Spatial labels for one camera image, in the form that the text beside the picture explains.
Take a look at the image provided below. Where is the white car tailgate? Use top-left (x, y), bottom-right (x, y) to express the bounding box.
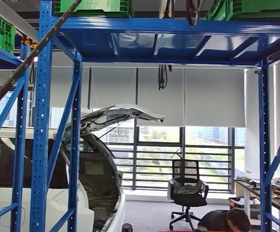
top-left (65, 103), bottom-right (166, 135)

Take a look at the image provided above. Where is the black hanging cable bundle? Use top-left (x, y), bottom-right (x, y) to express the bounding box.
top-left (157, 64), bottom-right (172, 91)

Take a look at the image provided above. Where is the white hanging strap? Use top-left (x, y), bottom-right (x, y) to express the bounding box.
top-left (158, 0), bottom-right (176, 19)

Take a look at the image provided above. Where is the black mesh office chair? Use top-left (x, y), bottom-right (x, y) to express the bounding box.
top-left (168, 159), bottom-right (209, 232)

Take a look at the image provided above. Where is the white car body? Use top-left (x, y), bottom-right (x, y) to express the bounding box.
top-left (0, 126), bottom-right (127, 232)

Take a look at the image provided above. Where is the black storage crate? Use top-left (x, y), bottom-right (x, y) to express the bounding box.
top-left (228, 196), bottom-right (261, 221)

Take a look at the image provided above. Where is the grey jacket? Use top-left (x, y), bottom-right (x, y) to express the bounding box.
top-left (172, 178), bottom-right (205, 195)

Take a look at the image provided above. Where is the dark workbench with white legs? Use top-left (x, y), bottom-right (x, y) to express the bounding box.
top-left (233, 176), bottom-right (280, 232)

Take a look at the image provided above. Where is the black cable loop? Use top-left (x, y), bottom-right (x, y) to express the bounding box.
top-left (186, 0), bottom-right (206, 28)

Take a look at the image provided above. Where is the person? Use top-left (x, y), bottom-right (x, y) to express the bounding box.
top-left (197, 207), bottom-right (251, 232)

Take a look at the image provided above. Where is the dark window railing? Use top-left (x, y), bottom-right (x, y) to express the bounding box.
top-left (106, 143), bottom-right (235, 193)

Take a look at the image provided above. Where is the yellow cable trolley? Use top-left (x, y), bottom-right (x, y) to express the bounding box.
top-left (20, 34), bottom-right (39, 49)

